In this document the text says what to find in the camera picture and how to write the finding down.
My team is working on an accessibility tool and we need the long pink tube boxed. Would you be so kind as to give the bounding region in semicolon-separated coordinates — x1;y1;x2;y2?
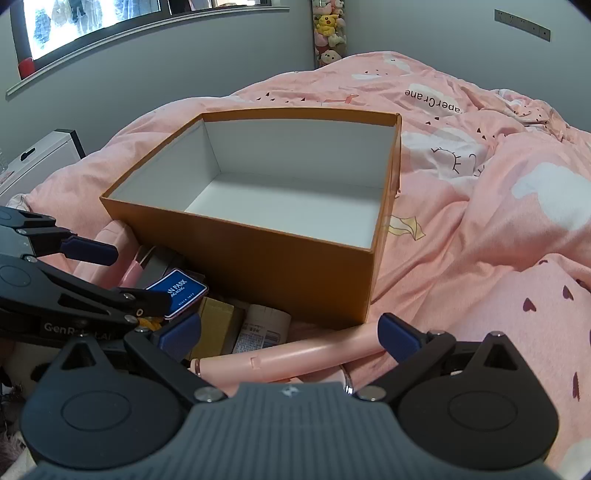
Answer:
190;323;386;384

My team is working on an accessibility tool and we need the pile of plush toys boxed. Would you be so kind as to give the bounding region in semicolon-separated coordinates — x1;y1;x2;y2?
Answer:
312;0;348;69

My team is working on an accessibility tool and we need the pink printed blanket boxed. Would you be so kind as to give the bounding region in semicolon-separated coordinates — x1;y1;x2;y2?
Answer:
7;52;591;480

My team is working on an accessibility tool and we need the grey box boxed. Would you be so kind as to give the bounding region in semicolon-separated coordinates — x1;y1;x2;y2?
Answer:
139;247;188;289

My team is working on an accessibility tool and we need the small tan box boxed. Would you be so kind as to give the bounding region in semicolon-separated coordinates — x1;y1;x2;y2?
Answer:
189;296;245;361

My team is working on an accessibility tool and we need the window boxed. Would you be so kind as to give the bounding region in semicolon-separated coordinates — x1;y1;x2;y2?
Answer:
9;0;289;81

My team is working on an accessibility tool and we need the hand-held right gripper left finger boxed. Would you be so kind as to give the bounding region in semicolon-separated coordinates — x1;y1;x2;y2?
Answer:
50;315;228;408

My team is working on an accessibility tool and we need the orange cardboard box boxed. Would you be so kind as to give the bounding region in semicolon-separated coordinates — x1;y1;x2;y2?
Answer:
99;107;403;330

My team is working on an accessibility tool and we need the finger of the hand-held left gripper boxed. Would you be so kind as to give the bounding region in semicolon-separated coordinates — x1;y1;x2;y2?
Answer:
0;206;119;267
28;258;172;326

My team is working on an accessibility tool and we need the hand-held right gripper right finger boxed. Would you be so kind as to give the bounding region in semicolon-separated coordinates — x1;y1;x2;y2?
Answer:
355;313;539;407

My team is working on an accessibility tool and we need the pink fabric pouch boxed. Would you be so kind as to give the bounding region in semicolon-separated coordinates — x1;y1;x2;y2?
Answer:
76;219;134;284

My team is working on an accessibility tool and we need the white cabinet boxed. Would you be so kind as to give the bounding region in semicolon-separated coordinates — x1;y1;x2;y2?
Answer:
0;129;86;206

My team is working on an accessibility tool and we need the grey wall socket plate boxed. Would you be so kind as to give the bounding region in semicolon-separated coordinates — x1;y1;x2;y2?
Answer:
494;9;551;43

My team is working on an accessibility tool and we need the blue paper hang tag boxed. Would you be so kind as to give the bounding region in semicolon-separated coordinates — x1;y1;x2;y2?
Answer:
145;269;208;320

